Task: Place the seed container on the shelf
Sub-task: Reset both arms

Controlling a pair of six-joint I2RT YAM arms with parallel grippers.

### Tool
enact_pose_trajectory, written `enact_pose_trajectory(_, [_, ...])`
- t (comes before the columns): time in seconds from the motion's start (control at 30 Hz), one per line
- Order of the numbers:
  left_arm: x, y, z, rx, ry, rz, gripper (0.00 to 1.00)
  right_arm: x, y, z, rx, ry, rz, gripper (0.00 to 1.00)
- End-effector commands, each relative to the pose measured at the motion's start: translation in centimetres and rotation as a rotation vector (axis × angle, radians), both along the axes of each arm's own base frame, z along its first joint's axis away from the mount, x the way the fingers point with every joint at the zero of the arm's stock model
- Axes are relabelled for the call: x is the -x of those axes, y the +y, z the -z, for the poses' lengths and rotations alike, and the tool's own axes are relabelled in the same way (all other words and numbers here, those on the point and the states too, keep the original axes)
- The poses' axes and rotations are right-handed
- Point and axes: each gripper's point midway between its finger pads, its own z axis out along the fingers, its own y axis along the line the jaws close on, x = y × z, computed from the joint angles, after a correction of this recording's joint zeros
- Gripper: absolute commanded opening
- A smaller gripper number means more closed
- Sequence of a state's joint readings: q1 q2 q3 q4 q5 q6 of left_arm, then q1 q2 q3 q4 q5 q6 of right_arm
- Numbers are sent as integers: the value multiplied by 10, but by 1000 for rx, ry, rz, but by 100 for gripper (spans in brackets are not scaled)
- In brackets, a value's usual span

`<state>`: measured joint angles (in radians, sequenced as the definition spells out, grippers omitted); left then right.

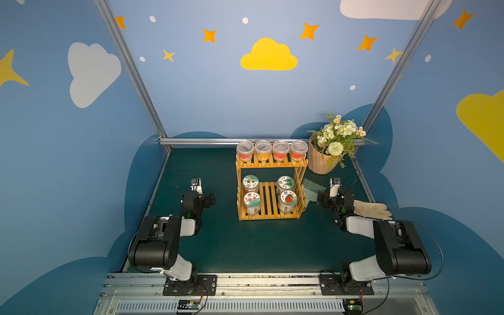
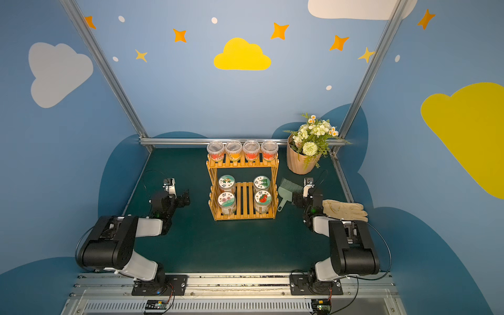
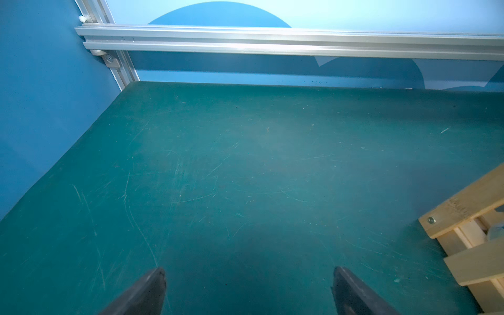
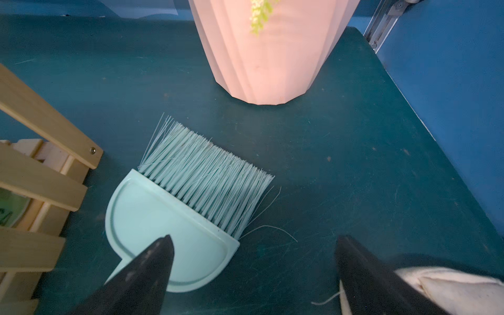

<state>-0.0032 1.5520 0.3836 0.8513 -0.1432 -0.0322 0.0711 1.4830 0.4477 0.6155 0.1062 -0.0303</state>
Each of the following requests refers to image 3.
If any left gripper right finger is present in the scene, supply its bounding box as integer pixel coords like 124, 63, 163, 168
332, 266, 400, 315

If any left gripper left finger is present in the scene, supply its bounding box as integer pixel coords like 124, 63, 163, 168
99, 267, 167, 315

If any bamboo two-tier shelf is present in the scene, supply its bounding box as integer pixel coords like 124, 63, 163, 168
419, 165, 503, 314

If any rear aluminium crossbar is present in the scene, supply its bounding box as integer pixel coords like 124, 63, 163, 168
76, 23, 503, 61

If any left aluminium frame post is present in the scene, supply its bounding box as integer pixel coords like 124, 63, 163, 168
75, 0, 140, 90

